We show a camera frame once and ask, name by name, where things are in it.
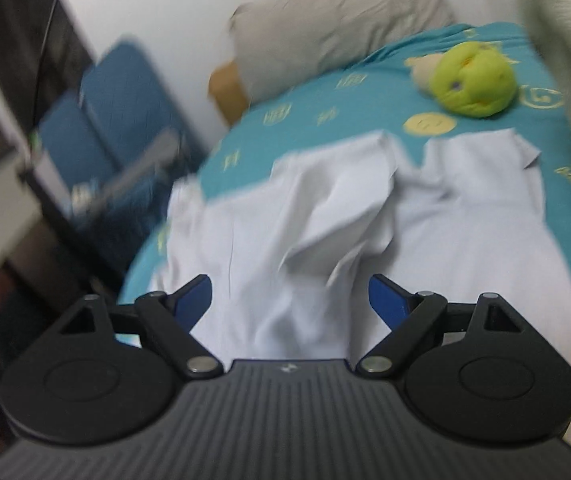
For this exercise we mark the low blue covered chair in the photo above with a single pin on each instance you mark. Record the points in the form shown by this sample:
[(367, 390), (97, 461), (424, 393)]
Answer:
[(70, 145)]

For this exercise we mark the grey pillow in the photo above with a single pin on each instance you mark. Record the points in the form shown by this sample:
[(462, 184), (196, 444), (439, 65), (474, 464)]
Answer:
[(325, 30)]

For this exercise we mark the teal patterned bed sheet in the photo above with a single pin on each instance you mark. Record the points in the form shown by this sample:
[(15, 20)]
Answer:
[(340, 105)]

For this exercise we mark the white printed t-shirt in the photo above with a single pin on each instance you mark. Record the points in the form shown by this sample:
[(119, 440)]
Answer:
[(315, 210)]

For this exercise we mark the mustard brown cushion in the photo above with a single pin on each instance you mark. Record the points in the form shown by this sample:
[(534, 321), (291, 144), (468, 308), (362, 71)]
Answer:
[(225, 92)]

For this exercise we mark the dark door with metal grille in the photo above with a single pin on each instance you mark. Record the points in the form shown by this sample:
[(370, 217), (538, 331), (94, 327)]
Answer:
[(25, 25)]

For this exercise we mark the green bear print blanket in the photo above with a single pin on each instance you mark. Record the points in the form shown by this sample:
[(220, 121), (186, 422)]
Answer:
[(565, 35)]

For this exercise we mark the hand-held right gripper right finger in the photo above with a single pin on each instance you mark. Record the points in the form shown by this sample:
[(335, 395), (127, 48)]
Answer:
[(385, 302)]

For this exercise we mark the grey folded cloth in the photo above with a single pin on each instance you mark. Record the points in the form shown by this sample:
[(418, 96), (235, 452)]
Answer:
[(135, 167)]

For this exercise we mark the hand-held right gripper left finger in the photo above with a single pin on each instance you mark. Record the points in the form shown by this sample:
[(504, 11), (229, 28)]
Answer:
[(193, 302)]

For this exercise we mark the tall blue covered chair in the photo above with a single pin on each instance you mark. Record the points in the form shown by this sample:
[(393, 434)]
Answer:
[(130, 90)]

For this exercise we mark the green plush toy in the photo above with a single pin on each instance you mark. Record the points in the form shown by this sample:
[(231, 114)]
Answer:
[(470, 82)]

